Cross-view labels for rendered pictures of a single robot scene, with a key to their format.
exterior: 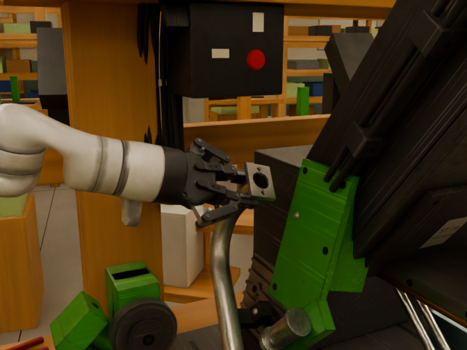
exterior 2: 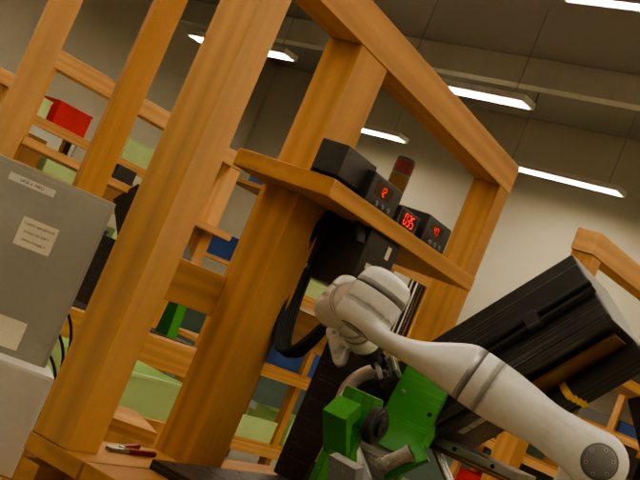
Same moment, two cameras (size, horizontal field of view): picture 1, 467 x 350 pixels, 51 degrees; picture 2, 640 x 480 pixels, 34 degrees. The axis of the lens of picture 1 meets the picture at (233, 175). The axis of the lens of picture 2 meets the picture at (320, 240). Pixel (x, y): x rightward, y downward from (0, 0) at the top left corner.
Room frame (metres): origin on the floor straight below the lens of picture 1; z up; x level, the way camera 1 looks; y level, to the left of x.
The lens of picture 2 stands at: (-1.08, 1.45, 1.26)
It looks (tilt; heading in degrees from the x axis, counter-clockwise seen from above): 4 degrees up; 326
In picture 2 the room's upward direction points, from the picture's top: 23 degrees clockwise
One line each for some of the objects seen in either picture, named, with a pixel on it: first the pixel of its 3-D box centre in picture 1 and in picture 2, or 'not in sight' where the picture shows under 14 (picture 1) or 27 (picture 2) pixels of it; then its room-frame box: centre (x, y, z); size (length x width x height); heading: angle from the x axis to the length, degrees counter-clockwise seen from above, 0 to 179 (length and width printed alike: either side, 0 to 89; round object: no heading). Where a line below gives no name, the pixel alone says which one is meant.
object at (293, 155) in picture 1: (340, 235); (358, 425); (0.91, -0.21, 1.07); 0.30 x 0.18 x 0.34; 116
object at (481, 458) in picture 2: (425, 262); (447, 446); (0.68, -0.29, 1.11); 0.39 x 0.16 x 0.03; 26
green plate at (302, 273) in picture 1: (328, 236); (417, 410); (0.65, -0.13, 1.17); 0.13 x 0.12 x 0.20; 116
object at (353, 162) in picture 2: not in sight; (345, 167); (0.81, 0.18, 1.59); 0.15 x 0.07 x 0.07; 116
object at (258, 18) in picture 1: (224, 50); (353, 260); (0.88, 0.02, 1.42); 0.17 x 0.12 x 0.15; 116
